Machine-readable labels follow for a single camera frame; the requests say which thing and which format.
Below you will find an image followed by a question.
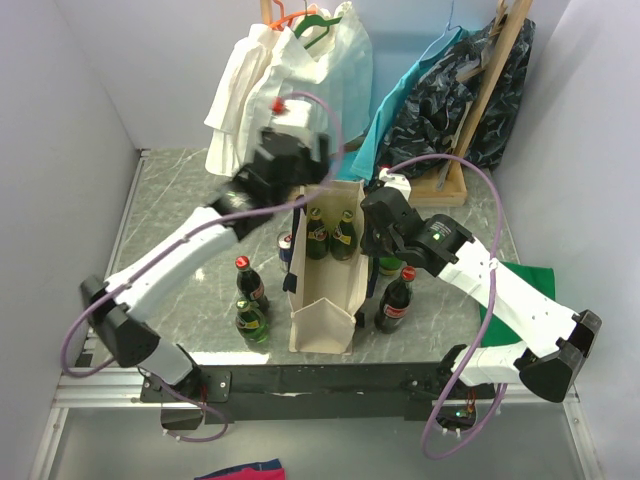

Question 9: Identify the green bottle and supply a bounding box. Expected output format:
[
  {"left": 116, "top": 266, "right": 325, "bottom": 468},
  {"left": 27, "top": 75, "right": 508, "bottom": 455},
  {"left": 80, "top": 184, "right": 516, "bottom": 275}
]
[
  {"left": 330, "top": 210, "right": 356, "bottom": 261},
  {"left": 235, "top": 297, "right": 269, "bottom": 343},
  {"left": 379, "top": 256, "right": 403, "bottom": 276},
  {"left": 306, "top": 207, "right": 329, "bottom": 260}
]

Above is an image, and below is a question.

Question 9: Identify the cream canvas tote bag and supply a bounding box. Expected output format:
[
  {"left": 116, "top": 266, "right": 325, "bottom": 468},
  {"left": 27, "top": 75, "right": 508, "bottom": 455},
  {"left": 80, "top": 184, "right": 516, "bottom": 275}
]
[{"left": 285, "top": 181, "right": 369, "bottom": 355}]

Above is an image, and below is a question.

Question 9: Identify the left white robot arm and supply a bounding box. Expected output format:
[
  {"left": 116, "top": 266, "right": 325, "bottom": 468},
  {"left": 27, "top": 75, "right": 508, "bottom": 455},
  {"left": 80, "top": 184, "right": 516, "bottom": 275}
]
[{"left": 81, "top": 128, "right": 330, "bottom": 402}]

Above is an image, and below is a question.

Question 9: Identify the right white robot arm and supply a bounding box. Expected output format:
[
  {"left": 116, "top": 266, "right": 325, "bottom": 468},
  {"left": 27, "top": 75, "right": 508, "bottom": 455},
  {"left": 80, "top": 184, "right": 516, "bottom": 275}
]
[{"left": 361, "top": 187, "right": 602, "bottom": 403}]

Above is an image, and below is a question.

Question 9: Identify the silver beverage can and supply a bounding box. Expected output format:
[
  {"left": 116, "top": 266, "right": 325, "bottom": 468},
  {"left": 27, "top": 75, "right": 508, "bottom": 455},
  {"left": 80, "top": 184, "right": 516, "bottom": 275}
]
[{"left": 277, "top": 231, "right": 293, "bottom": 272}]

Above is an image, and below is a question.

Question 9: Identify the wooden clothes rack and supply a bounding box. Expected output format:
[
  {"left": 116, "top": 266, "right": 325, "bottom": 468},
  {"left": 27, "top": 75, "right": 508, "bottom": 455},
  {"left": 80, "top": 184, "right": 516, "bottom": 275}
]
[{"left": 259, "top": 0, "right": 534, "bottom": 208}]

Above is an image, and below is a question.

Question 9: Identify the teal shirt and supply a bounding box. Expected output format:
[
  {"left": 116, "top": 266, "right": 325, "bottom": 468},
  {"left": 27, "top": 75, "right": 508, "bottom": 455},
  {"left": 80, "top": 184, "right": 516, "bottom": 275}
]
[{"left": 336, "top": 27, "right": 472, "bottom": 181}]

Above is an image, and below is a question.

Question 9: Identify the front right cola bottle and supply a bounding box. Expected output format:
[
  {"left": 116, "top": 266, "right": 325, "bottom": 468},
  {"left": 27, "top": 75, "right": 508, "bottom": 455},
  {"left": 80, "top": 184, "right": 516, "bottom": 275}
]
[{"left": 374, "top": 266, "right": 416, "bottom": 334}]

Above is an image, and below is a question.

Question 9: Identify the cola bottle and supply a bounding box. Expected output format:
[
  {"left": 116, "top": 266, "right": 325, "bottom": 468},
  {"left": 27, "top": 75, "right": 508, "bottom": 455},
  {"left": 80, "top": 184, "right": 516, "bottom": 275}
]
[
  {"left": 235, "top": 256, "right": 270, "bottom": 314},
  {"left": 374, "top": 266, "right": 416, "bottom": 334}
]

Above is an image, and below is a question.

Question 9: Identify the white pleated garment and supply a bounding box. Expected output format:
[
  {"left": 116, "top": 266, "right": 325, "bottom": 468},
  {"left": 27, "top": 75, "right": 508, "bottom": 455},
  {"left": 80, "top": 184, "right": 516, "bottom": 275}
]
[{"left": 204, "top": 1, "right": 373, "bottom": 177}]

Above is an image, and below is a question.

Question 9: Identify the front left cola bottle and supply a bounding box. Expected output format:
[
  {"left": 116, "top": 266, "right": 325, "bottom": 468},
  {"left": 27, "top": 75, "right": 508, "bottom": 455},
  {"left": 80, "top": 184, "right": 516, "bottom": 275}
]
[{"left": 235, "top": 256, "right": 270, "bottom": 314}]

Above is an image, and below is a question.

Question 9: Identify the dark patterned garment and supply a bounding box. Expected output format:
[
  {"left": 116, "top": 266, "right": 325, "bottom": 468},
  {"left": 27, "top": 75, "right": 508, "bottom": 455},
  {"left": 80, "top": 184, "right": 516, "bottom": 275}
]
[{"left": 375, "top": 19, "right": 536, "bottom": 170}]

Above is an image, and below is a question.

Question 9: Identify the orange hanger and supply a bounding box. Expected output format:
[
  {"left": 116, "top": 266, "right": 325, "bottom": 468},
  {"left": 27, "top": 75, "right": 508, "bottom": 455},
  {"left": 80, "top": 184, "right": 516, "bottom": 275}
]
[{"left": 261, "top": 0, "right": 318, "bottom": 31}]

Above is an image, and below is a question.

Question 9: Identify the green hanger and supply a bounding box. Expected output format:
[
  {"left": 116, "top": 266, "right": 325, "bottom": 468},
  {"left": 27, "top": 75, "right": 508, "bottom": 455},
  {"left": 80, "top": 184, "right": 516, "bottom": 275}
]
[{"left": 292, "top": 10, "right": 343, "bottom": 50}]

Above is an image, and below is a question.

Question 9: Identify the green cloth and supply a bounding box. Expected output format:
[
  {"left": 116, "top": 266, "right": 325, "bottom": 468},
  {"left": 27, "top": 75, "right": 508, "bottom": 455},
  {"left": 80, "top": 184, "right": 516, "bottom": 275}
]
[{"left": 480, "top": 262, "right": 556, "bottom": 348}]

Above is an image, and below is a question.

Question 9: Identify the black base beam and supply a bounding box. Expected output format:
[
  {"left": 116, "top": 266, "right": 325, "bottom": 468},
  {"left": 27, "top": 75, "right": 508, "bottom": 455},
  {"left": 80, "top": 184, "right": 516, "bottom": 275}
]
[{"left": 139, "top": 359, "right": 506, "bottom": 426}]

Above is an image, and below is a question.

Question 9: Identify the pink and blue cloth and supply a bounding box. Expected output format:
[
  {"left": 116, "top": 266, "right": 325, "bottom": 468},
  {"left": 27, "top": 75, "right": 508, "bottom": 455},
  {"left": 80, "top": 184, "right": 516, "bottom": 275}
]
[{"left": 195, "top": 459, "right": 286, "bottom": 480}]

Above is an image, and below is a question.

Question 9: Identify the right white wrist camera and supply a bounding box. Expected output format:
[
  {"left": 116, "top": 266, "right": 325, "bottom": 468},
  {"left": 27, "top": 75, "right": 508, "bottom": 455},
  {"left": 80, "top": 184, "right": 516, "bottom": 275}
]
[{"left": 378, "top": 167, "right": 411, "bottom": 200}]

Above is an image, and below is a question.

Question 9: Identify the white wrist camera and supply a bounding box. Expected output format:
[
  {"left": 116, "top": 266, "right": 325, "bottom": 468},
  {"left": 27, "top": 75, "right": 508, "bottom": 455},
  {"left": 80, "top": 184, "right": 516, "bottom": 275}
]
[
  {"left": 378, "top": 167, "right": 411, "bottom": 200},
  {"left": 269, "top": 98, "right": 313, "bottom": 138}
]

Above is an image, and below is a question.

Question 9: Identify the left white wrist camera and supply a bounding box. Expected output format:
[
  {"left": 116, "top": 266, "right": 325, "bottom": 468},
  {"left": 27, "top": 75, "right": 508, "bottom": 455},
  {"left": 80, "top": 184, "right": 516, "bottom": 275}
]
[{"left": 269, "top": 98, "right": 313, "bottom": 138}]

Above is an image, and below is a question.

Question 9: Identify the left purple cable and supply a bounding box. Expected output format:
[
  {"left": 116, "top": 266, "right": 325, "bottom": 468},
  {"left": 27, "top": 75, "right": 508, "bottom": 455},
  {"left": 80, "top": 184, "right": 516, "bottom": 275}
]
[{"left": 59, "top": 90, "right": 346, "bottom": 444}]

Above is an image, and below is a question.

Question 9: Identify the blue wire hanger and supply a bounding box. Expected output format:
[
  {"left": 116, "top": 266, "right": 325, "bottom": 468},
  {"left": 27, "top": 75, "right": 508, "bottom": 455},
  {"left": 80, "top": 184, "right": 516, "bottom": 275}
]
[{"left": 418, "top": 0, "right": 456, "bottom": 62}]

